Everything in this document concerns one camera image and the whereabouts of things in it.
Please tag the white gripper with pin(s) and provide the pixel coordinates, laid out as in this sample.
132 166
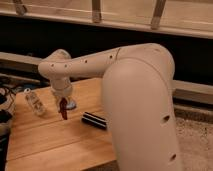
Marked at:
61 88

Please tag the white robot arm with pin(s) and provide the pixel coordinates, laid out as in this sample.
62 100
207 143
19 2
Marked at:
136 97

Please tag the clear plastic bottle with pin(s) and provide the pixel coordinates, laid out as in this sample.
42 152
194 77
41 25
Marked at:
34 102

